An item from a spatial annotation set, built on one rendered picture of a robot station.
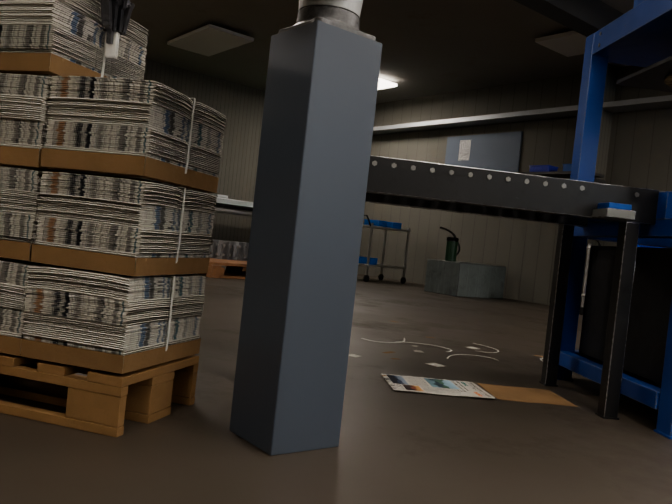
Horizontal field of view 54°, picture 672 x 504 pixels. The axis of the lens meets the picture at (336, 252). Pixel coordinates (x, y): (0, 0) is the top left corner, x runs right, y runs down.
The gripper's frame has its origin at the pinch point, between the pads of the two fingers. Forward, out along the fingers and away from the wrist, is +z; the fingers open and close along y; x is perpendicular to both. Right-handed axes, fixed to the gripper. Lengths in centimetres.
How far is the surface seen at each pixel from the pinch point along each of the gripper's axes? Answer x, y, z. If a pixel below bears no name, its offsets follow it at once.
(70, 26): -3.2, 12.8, -0.7
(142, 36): -2.1, -16.3, -7.8
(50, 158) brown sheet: -0.3, 18.8, 33.0
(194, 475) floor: 51, 30, 96
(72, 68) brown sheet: -2.8, 11.1, 9.3
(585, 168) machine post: 133, -160, 1
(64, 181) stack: 3.9, 18.2, 38.1
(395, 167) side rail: 67, -63, 19
